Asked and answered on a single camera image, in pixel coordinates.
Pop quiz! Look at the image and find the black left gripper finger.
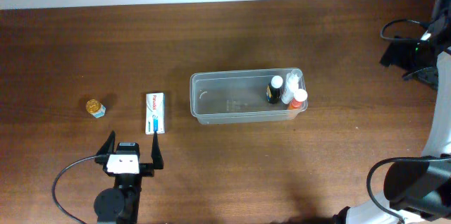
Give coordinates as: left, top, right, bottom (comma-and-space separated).
151, 132, 164, 170
96, 130, 116, 156

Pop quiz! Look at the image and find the orange tablet tube white cap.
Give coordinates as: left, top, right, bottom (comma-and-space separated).
288, 89, 308, 110

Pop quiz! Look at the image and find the white squeeze bottle clear cap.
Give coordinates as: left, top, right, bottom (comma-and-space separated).
280, 69, 302, 105

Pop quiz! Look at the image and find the dark syrup bottle white cap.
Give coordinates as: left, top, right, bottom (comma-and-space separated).
266, 75, 283, 104

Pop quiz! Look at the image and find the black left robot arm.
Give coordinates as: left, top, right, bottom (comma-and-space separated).
94, 132, 164, 223

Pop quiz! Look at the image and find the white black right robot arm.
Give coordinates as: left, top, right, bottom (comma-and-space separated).
331, 0, 450, 224

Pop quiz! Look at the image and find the clear plastic container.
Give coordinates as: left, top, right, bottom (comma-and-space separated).
190, 68, 308, 125

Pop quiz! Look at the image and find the small jar gold lid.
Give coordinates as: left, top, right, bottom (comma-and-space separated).
85, 99, 106, 118

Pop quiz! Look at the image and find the white Panadol box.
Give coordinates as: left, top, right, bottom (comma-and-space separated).
144, 92, 166, 135

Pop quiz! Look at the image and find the black left camera cable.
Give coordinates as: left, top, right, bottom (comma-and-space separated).
51, 154, 106, 224

